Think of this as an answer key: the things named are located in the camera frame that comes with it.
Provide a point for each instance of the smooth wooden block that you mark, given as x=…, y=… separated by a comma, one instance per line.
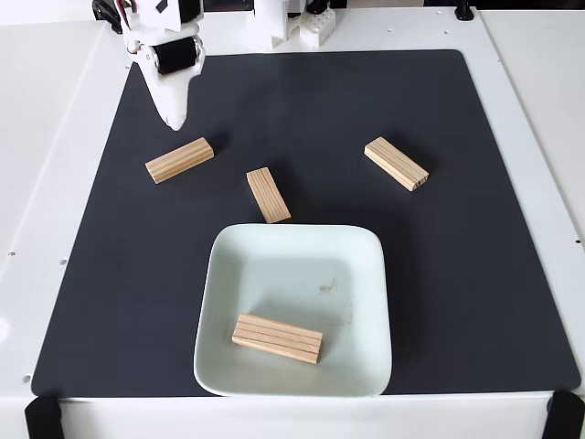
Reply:
x=179, y=160

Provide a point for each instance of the grooved wooden block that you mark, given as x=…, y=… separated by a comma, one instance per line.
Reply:
x=396, y=163
x=277, y=338
x=269, y=195

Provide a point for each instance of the pale green square plate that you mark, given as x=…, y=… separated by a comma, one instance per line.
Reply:
x=283, y=274

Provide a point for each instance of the black table clamp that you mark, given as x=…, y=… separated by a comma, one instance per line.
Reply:
x=104, y=10
x=464, y=11

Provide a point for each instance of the black table mat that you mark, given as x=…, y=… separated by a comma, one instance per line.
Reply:
x=137, y=274

